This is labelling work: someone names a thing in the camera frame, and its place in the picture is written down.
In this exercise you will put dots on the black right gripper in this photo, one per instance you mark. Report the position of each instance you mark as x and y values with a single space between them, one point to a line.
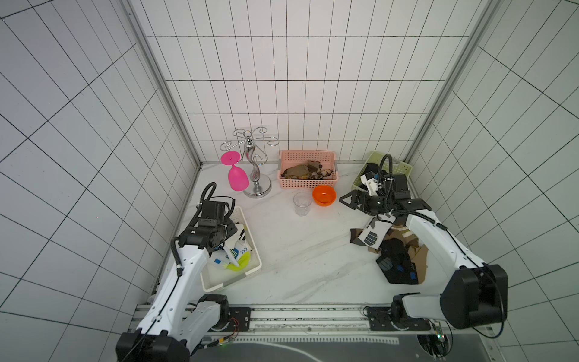
358 201

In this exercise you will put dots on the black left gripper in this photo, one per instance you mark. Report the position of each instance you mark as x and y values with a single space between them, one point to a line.
230 226

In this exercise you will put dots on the white sock neon yellow toe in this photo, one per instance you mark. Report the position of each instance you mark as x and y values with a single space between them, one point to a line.
234 257

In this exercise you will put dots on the white sock with black leaves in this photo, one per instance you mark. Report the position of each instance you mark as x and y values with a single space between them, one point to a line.
373 234

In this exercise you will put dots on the brown tan knit sock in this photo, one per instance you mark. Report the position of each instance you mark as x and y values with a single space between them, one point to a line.
311 170

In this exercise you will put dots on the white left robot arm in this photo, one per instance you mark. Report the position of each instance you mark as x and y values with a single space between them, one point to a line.
182 313

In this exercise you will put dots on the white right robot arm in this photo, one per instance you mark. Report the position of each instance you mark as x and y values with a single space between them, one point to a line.
476 293

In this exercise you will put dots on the white perforated plastic basket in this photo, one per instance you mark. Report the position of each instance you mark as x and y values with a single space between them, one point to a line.
216 278

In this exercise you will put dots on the pink perforated plastic basket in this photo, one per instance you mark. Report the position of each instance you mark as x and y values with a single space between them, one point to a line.
290 158

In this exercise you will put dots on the pink plastic wine glass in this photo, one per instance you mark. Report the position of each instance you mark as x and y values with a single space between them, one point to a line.
238 179

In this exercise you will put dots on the brown tan striped sock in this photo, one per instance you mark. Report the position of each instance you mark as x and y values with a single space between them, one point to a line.
416 249

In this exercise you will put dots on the chrome glass holder stand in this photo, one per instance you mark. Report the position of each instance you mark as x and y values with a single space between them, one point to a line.
258 186

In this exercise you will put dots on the black sock blue squares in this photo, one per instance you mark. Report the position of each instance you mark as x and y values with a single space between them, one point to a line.
395 263

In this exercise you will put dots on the orange plastic bowl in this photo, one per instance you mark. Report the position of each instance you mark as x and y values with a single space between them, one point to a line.
324 195

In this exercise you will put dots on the clear plastic cup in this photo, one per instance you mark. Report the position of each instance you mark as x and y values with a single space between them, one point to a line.
302 203

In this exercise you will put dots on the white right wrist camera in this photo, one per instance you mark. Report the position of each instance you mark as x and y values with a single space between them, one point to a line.
370 181

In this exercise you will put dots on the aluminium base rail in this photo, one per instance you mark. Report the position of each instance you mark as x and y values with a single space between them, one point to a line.
285 324

